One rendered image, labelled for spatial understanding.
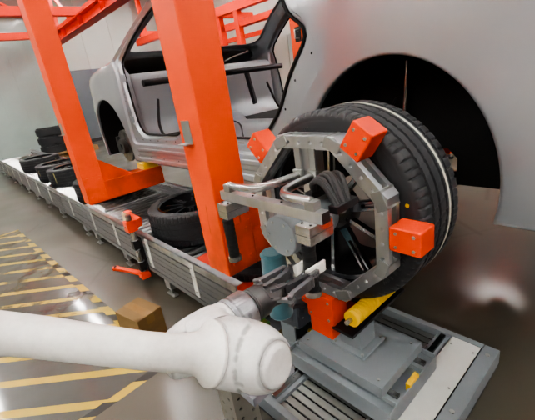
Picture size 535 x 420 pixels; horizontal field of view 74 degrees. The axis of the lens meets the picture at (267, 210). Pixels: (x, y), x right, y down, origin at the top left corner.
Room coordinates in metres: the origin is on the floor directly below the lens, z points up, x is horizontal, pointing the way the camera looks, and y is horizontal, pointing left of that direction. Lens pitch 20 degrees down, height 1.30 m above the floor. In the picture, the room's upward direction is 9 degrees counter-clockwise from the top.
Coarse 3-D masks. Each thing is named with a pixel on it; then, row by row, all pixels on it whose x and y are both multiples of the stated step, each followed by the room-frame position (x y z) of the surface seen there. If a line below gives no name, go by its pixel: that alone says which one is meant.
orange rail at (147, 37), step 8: (136, 0) 14.07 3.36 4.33; (240, 0) 10.23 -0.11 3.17; (248, 0) 10.01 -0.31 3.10; (256, 0) 9.82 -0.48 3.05; (264, 0) 9.71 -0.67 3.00; (216, 8) 10.96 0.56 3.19; (224, 8) 10.71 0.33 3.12; (232, 8) 10.47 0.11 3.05; (240, 8) 10.30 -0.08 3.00; (216, 16) 11.00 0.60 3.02; (224, 16) 11.04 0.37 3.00; (232, 16) 12.90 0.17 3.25; (248, 16) 13.37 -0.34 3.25; (232, 24) 13.86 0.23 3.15; (248, 24) 13.29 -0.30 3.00; (144, 32) 14.07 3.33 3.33; (152, 32) 13.55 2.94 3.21; (144, 40) 14.05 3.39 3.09; (152, 40) 13.64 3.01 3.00
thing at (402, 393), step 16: (304, 352) 1.25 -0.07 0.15; (432, 352) 1.13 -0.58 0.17; (304, 368) 1.19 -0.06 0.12; (320, 368) 1.15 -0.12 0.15; (416, 368) 1.07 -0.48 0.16; (432, 368) 1.09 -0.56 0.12; (336, 384) 1.06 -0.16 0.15; (352, 384) 1.05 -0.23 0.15; (400, 384) 1.02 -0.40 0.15; (416, 384) 1.01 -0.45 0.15; (352, 400) 1.00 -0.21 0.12; (368, 400) 0.95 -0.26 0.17; (384, 400) 0.96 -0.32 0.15; (400, 400) 0.93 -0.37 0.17; (384, 416) 0.90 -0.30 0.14; (400, 416) 0.93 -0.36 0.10
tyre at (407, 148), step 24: (312, 120) 1.14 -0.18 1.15; (336, 120) 1.07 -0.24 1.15; (384, 120) 1.04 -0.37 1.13; (408, 120) 1.09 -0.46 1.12; (384, 144) 0.95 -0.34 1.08; (408, 144) 0.97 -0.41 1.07; (432, 144) 1.03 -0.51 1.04; (384, 168) 0.95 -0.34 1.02; (408, 168) 0.91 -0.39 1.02; (432, 168) 0.96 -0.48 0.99; (408, 192) 0.90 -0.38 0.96; (432, 192) 0.92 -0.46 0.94; (456, 192) 0.99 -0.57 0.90; (408, 216) 0.90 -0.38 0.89; (432, 216) 0.90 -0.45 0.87; (456, 216) 1.00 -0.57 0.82; (408, 264) 0.90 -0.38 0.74; (384, 288) 0.96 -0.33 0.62
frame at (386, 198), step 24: (288, 144) 1.11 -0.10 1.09; (312, 144) 1.04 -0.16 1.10; (336, 144) 0.97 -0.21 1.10; (264, 168) 1.22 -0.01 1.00; (360, 168) 0.91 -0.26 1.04; (264, 192) 1.25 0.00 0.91; (384, 192) 0.87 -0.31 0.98; (264, 216) 1.25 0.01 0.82; (384, 216) 0.86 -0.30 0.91; (384, 240) 0.86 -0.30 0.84; (384, 264) 0.86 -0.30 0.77; (336, 288) 1.00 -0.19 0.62; (360, 288) 0.93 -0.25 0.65
